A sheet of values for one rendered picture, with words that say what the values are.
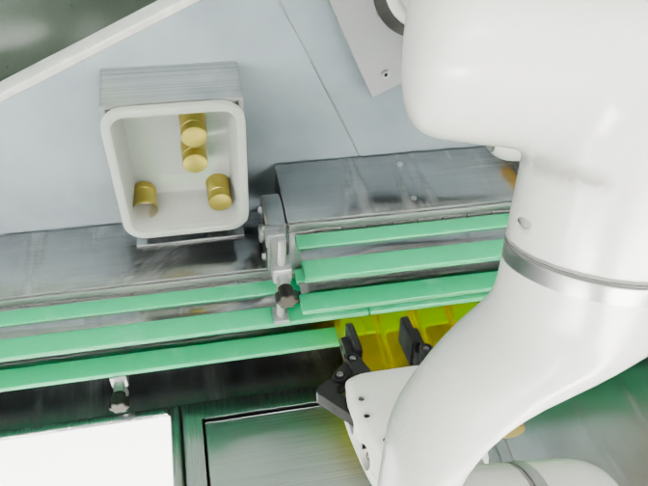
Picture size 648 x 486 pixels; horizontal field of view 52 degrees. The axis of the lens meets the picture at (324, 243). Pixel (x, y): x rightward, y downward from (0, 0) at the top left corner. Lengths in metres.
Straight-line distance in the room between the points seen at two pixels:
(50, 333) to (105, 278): 0.11
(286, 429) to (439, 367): 0.74
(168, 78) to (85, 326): 0.36
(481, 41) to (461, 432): 0.17
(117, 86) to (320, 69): 0.27
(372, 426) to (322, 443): 0.53
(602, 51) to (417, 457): 0.20
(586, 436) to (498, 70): 0.98
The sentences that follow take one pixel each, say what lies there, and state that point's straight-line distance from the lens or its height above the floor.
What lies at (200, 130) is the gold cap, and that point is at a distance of 0.89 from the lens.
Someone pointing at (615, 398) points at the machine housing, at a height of 1.06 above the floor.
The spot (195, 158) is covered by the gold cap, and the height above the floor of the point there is 0.81.
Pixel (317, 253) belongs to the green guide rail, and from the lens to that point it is 0.92.
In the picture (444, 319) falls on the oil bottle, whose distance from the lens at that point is 1.01.
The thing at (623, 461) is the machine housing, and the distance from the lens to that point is 1.21.
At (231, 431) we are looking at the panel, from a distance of 1.07.
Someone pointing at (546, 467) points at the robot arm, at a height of 1.38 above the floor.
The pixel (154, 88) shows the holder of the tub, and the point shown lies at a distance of 0.87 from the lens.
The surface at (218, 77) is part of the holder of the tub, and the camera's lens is 0.88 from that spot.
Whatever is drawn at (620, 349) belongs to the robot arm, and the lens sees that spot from 0.33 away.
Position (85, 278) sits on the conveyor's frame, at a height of 0.86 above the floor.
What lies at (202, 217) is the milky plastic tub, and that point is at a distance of 0.98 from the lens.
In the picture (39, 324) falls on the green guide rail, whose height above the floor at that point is 0.91.
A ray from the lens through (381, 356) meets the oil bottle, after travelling 0.96.
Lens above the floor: 1.51
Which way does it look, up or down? 40 degrees down
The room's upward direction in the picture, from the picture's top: 165 degrees clockwise
